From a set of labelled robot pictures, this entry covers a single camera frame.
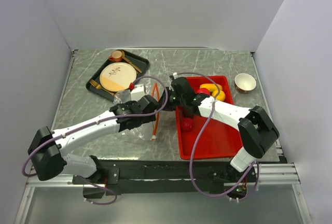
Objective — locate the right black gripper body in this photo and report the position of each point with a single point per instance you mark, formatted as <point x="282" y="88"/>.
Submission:
<point x="175" y="101"/>

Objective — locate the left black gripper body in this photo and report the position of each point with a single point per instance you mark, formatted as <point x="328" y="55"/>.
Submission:
<point x="147" y="119"/>

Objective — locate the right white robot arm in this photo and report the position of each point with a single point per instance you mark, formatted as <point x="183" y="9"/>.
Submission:
<point x="255" y="127"/>

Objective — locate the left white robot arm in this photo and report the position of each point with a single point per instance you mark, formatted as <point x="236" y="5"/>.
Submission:
<point x="51" y="151"/>

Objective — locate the dark maroon passion fruit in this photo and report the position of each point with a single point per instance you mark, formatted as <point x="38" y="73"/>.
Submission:
<point x="188" y="114"/>

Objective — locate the red apple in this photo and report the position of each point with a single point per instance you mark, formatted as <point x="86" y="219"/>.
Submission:
<point x="204" y="91"/>

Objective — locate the red wrinkled fruit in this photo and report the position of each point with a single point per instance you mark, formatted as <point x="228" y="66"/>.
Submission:
<point x="186" y="124"/>

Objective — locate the yellow banana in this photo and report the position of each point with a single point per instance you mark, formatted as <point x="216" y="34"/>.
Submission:
<point x="216" y="91"/>

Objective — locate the cream and orange plate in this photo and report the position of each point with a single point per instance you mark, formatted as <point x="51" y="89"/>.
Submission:
<point x="117" y="76"/>

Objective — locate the gold fork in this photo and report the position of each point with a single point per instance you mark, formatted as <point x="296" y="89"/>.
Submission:
<point x="100" y="87"/>

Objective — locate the red plastic bin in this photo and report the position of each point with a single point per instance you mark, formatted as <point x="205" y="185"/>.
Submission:
<point x="217" y="141"/>

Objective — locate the gold spoon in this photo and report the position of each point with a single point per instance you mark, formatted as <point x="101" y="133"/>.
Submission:
<point x="134" y="66"/>

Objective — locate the orange cup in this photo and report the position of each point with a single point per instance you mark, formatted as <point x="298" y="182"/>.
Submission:
<point x="116" y="56"/>

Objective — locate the white bowl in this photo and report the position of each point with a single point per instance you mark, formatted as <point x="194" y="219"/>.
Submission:
<point x="244" y="83"/>

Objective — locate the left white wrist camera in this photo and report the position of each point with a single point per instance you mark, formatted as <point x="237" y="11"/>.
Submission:
<point x="137" y="91"/>

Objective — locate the aluminium frame rail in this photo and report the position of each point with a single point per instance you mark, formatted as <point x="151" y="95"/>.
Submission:
<point x="266" y="173"/>

